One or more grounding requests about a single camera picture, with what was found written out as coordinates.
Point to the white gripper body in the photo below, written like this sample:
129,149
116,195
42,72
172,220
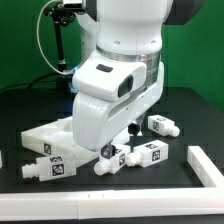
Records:
112,94

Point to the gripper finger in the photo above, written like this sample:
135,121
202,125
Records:
107,151
134,129

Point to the white square table top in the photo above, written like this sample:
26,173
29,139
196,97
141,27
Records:
56,138

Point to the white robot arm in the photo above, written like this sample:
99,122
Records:
128,28

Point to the white L-shaped obstacle fence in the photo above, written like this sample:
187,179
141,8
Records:
209,199

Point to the white part at left edge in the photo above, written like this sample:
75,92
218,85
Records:
0,159

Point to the black camera stand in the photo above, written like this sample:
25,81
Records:
62,14

